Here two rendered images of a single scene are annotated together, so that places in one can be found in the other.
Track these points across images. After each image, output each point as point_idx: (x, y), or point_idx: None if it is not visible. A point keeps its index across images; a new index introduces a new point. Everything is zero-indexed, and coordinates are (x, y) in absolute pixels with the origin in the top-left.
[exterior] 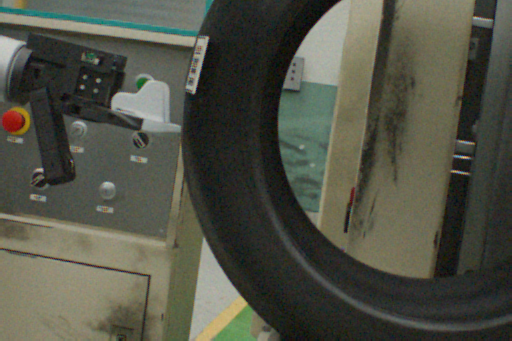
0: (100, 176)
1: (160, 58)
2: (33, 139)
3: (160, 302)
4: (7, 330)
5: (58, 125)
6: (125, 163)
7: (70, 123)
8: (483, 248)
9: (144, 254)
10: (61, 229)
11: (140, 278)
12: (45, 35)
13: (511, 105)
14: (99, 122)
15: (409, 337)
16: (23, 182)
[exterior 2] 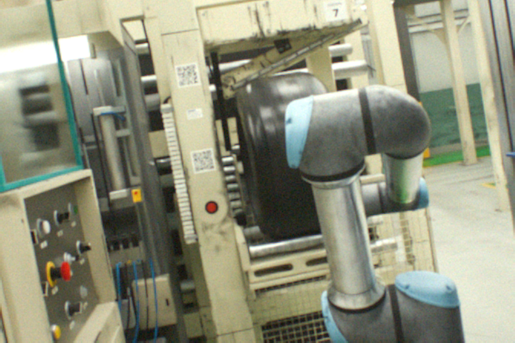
0: (79, 285)
1: (69, 190)
2: (59, 282)
3: (123, 335)
4: None
5: None
6: (80, 268)
7: (63, 257)
8: (152, 228)
9: (115, 312)
10: (102, 328)
11: (119, 328)
12: (40, 195)
13: (145, 164)
14: None
15: None
16: (65, 320)
